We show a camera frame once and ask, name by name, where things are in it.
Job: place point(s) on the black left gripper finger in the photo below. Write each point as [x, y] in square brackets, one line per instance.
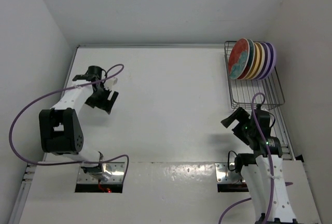
[110, 103]
[105, 106]

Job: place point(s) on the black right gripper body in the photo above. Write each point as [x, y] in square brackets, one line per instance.
[246, 128]

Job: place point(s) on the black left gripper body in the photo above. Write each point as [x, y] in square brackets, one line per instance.
[100, 97]

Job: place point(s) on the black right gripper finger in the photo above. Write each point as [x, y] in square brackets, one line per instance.
[241, 135]
[240, 114]

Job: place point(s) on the red teal floral plate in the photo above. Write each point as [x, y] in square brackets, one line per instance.
[238, 58]
[250, 59]

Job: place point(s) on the orange plate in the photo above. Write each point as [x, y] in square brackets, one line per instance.
[256, 61]

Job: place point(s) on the lavender plate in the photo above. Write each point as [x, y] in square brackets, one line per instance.
[273, 58]
[267, 59]

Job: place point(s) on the cream plate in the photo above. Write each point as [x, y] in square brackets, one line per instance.
[262, 59]

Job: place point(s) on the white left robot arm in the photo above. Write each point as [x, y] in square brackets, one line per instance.
[60, 130]

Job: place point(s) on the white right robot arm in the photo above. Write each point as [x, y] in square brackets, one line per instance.
[262, 170]

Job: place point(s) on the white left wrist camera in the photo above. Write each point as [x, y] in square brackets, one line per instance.
[110, 83]

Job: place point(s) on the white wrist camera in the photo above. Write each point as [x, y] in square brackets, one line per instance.
[262, 108]
[110, 83]

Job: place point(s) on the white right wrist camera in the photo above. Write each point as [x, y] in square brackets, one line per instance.
[262, 108]

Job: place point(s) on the grey wire dish rack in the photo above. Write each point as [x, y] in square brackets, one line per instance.
[241, 90]

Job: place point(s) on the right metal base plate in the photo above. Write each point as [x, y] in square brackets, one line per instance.
[225, 174]

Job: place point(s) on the metal base plate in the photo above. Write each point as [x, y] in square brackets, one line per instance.
[225, 174]
[116, 173]

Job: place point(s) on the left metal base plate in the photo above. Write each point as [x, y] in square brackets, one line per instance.
[116, 173]

